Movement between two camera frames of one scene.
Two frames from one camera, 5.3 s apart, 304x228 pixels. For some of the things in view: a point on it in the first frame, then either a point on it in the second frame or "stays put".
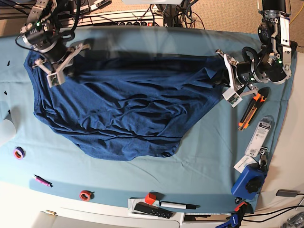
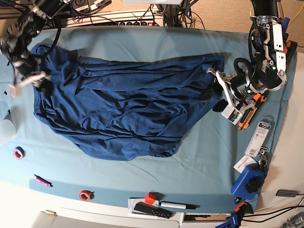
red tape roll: x=86 y=195 stays put
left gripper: x=57 y=59 to x=28 y=69
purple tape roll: x=19 y=153 stays put
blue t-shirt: x=128 y=106 stays put
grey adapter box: x=287 y=193 stays put
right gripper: x=241 y=74 to x=235 y=87
